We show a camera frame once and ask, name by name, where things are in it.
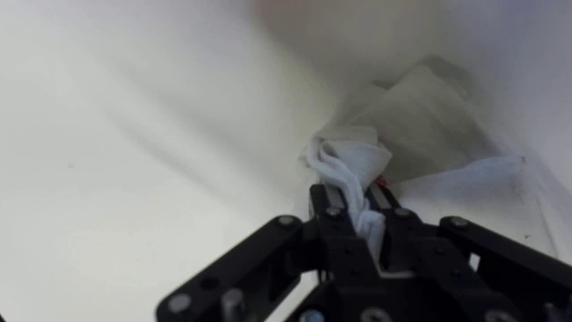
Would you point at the white towel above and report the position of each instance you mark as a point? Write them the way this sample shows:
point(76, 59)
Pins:
point(416, 118)

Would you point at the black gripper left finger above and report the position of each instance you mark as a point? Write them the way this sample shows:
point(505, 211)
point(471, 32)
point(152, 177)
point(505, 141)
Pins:
point(332, 238)

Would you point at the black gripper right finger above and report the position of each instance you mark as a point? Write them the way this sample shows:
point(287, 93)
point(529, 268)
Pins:
point(429, 243)

